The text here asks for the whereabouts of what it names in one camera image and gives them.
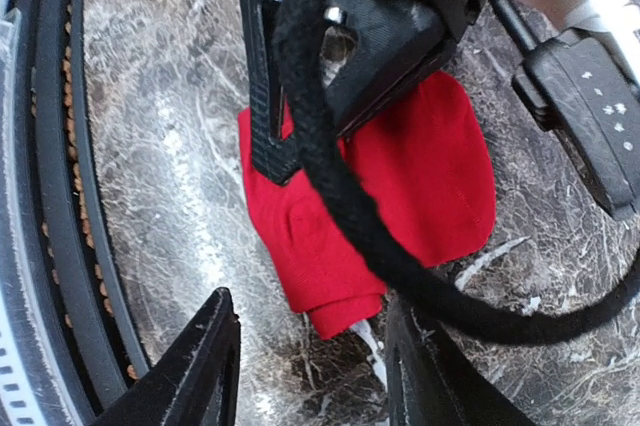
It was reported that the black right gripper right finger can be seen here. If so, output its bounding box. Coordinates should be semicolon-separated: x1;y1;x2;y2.
385;296;533;425

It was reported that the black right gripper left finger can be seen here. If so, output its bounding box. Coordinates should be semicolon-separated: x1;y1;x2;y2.
95;287;240;426

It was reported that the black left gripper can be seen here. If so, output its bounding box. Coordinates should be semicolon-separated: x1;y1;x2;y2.
326;0;483;136

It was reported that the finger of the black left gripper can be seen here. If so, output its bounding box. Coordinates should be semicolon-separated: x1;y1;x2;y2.
240;0;300;186

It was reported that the red white sock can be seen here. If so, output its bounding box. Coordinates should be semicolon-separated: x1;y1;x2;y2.
238;71;496;340

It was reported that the black left camera cable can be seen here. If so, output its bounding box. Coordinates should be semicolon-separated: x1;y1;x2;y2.
272;0;640;346

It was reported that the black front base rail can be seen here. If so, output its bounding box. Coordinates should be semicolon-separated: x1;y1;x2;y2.
15;0;150;423

